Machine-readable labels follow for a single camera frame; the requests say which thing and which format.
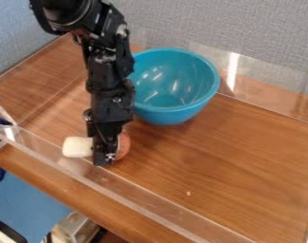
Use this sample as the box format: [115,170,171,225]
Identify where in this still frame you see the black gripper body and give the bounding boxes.
[83,79,136,123]

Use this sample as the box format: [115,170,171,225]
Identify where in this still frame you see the grey metal object below table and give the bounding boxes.
[43,212,99,243]

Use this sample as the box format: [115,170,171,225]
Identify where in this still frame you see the clear acrylic barrier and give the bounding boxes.
[190,41,308,122]
[0,126,255,243]

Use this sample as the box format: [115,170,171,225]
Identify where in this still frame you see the clear acrylic back barrier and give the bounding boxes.
[190,41,308,122]

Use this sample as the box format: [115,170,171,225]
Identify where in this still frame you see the clear acrylic left bracket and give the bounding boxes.
[0,105,17,149]

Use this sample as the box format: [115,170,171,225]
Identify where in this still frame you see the blue bowl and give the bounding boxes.
[130,47,220,125]

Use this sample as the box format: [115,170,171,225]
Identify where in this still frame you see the clear acrylic front barrier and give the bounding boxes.
[0,126,255,243]

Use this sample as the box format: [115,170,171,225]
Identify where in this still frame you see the black object bottom left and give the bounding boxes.
[0,221,29,243]

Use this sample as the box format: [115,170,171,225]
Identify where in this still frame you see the white brown toy mushroom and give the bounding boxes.
[62,130,133,161]

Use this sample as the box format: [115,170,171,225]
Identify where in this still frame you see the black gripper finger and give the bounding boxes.
[87,121,98,147]
[93,121,123,166]

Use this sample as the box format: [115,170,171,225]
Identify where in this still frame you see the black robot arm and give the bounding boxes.
[30,0,136,166]

